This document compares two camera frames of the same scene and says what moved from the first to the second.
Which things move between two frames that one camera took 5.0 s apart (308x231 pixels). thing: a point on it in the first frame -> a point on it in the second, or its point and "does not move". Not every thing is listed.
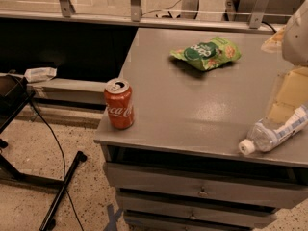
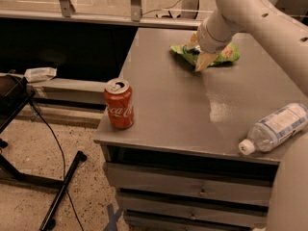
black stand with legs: (15, 91) does not move
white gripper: (296, 38) -> (205, 40)
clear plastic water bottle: (265, 138) does not move
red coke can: (119, 98) does not move
